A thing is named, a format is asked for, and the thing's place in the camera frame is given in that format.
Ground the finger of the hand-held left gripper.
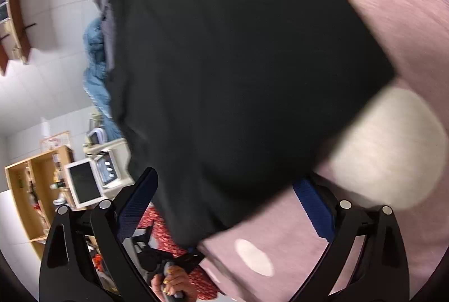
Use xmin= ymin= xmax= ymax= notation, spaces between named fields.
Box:
xmin=173 ymin=246 xmax=206 ymax=272

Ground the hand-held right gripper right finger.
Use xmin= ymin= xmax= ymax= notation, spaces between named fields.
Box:
xmin=290 ymin=177 xmax=412 ymax=302

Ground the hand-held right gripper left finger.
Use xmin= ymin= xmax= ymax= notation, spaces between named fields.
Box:
xmin=38 ymin=167 xmax=160 ymax=302

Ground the black jacket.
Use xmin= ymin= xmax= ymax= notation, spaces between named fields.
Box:
xmin=105 ymin=0 xmax=397 ymax=250

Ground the person's left hand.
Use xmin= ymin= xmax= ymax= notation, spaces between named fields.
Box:
xmin=150 ymin=266 xmax=199 ymax=302

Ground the white machine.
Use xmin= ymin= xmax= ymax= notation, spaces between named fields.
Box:
xmin=83 ymin=128 xmax=134 ymax=190

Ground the white monitor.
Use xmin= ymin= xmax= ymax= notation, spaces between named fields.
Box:
xmin=65 ymin=158 xmax=103 ymax=209

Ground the wooden shelf unit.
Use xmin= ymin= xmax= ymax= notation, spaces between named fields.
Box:
xmin=5 ymin=145 xmax=76 ymax=260

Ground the blue puffer jacket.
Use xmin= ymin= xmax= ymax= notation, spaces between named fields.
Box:
xmin=83 ymin=16 xmax=124 ymax=142

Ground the pink blanket with white spots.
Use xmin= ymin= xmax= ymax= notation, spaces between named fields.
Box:
xmin=140 ymin=0 xmax=449 ymax=302

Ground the grey purple jacket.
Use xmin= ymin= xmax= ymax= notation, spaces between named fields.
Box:
xmin=92 ymin=0 xmax=120 ymax=72

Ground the wall poster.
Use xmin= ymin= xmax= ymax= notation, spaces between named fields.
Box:
xmin=40 ymin=131 xmax=71 ymax=153

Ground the brown wall shelf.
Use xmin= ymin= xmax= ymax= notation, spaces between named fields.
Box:
xmin=0 ymin=0 xmax=33 ymax=77

